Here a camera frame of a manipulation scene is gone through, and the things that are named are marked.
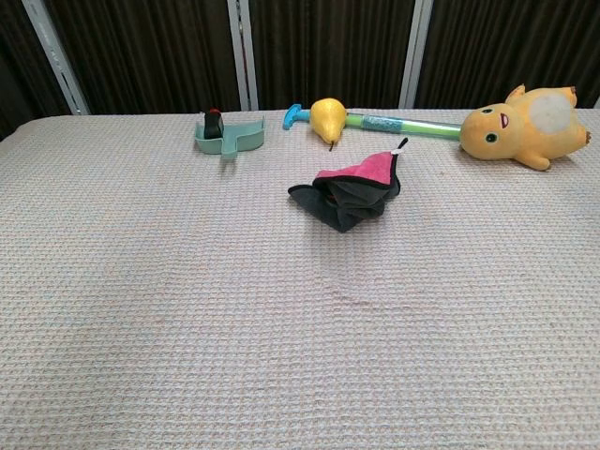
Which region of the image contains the pink and grey cloth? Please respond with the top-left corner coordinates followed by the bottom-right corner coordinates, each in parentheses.
top-left (287, 137), bottom-right (410, 234)

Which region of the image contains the teal plastic dustpan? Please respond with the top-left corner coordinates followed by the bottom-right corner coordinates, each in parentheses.
top-left (194, 115), bottom-right (267, 161)

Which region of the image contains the yellow pear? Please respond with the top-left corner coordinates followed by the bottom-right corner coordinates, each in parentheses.
top-left (309, 97), bottom-right (348, 153)

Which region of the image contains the black toy with red cap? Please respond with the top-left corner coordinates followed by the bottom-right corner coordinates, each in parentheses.
top-left (202, 108), bottom-right (225, 141)

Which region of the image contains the green and blue toy pump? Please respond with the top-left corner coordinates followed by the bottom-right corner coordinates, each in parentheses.
top-left (281, 103), bottom-right (465, 142)

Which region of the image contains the beige woven tablecloth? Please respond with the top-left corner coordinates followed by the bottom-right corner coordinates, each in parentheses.
top-left (0, 108), bottom-right (600, 450)

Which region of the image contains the dark brown curtain panel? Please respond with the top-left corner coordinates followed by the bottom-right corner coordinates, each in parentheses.
top-left (44, 0), bottom-right (243, 116)
top-left (247, 0), bottom-right (416, 112)
top-left (414, 0), bottom-right (600, 110)
top-left (0, 0), bottom-right (76, 142)

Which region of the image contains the yellow plush toy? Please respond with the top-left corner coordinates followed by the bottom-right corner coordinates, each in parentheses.
top-left (457, 83), bottom-right (591, 172)

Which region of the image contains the white metal frame post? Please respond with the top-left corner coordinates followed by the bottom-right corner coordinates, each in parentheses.
top-left (21, 0), bottom-right (91, 116)
top-left (226, 0), bottom-right (260, 112)
top-left (397, 0), bottom-right (435, 110)

